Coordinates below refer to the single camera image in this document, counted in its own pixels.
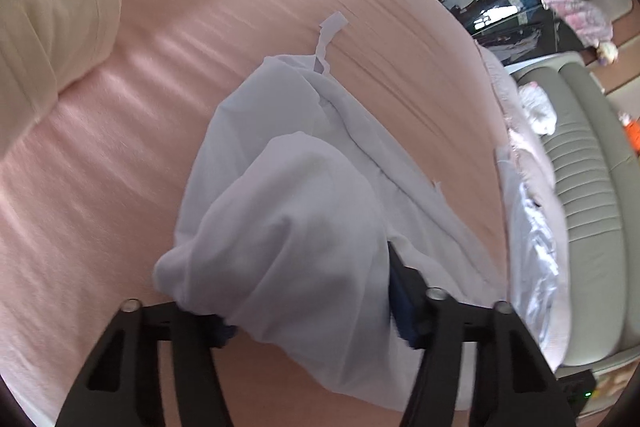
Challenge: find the white plush toy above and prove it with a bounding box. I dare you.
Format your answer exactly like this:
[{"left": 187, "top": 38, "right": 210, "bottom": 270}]
[{"left": 517, "top": 82, "right": 558, "bottom": 135}]

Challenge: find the shiny white satin garment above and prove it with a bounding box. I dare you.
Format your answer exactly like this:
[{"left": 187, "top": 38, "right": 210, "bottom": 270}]
[{"left": 495, "top": 147, "right": 561, "bottom": 368}]

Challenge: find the white garment with tie straps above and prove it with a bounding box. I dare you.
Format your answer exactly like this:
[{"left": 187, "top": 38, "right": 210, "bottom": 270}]
[{"left": 197, "top": 11, "right": 506, "bottom": 303}]

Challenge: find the small yellowish plush doll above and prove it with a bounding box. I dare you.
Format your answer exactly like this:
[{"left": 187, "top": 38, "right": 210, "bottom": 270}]
[{"left": 595, "top": 41, "right": 621, "bottom": 66}]

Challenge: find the pink patterned cloth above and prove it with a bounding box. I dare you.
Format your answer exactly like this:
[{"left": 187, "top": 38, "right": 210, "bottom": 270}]
[{"left": 542, "top": 0, "right": 613, "bottom": 50}]

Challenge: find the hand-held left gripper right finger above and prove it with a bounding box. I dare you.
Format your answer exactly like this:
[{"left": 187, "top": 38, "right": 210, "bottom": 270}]
[{"left": 387, "top": 242, "right": 571, "bottom": 427}]

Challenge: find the grey padded headboard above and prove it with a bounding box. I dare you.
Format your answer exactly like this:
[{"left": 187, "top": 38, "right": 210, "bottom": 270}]
[{"left": 512, "top": 52, "right": 640, "bottom": 368}]

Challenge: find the pink round bed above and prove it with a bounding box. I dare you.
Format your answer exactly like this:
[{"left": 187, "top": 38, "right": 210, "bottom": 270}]
[{"left": 0, "top": 0, "right": 511, "bottom": 427}]

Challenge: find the cream folded garment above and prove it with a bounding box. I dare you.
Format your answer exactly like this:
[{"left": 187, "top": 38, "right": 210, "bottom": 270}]
[{"left": 0, "top": 0, "right": 122, "bottom": 152}]

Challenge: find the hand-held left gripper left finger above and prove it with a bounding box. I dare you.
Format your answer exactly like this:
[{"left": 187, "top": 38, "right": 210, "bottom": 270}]
[{"left": 55, "top": 299, "right": 236, "bottom": 427}]

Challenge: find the white t-shirt navy trim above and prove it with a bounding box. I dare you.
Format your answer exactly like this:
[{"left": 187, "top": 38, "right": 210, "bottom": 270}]
[{"left": 152, "top": 132, "right": 416, "bottom": 410}]

